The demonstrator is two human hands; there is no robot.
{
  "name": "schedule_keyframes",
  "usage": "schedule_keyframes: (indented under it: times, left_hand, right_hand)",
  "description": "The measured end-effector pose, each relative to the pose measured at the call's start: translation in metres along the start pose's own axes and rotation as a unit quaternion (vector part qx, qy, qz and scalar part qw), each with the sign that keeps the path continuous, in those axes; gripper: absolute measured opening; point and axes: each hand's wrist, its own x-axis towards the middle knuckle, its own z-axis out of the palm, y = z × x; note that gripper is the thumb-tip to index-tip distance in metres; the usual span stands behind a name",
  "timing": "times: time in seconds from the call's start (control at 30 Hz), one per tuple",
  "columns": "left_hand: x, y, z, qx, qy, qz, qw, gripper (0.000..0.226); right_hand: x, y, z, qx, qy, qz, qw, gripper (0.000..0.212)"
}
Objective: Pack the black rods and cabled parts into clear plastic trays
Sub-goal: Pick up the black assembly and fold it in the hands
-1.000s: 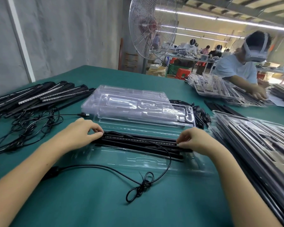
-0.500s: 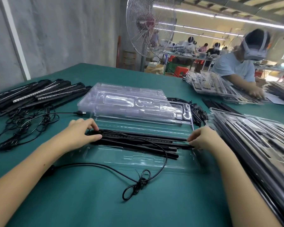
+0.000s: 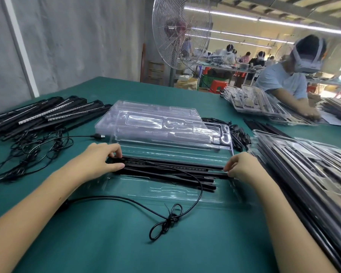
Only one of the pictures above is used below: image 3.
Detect pile of dark packed trays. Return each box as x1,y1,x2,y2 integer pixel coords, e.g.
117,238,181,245
318,97,341,125

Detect tangle of black cables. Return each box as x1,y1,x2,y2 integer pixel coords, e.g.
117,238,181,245
0,127,97,191

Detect person's right forearm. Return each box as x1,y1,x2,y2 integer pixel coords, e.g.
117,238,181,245
246,176,339,273

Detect spread stack of packed trays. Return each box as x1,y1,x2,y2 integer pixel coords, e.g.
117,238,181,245
221,84,320,126

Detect metal standing fan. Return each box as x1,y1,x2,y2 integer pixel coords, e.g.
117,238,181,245
152,0,214,88

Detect white wall pipe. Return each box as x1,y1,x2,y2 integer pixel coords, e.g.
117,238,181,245
1,0,40,99

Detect pile of black light bars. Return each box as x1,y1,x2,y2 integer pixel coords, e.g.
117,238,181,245
0,95,113,143

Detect large stack of packed trays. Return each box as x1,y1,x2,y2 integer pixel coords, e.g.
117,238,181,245
248,129,341,273

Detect black cable with tied loop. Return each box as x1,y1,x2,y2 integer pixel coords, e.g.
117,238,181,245
55,158,204,242

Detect green plastic crate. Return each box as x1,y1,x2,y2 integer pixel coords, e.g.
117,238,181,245
200,74,231,90

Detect open clear plastic blister tray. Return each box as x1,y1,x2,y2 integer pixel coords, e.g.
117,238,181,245
73,143,246,209

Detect white head-worn camera headset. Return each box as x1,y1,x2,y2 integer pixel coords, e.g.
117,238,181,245
289,37,327,74

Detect group of background workers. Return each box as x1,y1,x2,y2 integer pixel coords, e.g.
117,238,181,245
185,37,276,68

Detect flat black strips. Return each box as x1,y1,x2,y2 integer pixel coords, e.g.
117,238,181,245
243,119,294,140

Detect white paper sheet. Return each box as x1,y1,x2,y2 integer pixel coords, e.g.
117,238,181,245
320,110,341,128

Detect bundle of black light bars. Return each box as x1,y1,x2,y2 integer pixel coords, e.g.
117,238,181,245
106,156,230,194

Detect person's left forearm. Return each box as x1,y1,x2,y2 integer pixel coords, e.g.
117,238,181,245
0,164,83,273

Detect person's right hand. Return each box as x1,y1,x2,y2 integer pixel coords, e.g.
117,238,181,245
223,152,263,186

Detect person's left hand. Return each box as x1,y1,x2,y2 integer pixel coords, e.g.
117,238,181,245
70,143,126,183

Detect wooden ladder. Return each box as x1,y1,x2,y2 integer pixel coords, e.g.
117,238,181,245
140,43,166,86

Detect ceiling light tubes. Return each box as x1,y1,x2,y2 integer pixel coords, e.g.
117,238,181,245
184,5,341,49

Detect heap of small black parts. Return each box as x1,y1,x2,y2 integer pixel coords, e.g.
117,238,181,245
201,117,252,153

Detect background work table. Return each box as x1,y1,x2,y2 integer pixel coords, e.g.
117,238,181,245
192,60,263,84

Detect stack of empty clear trays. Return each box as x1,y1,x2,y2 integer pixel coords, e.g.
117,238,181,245
95,100,235,158

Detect red plastic stool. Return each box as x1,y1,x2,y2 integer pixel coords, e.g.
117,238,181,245
208,80,228,95

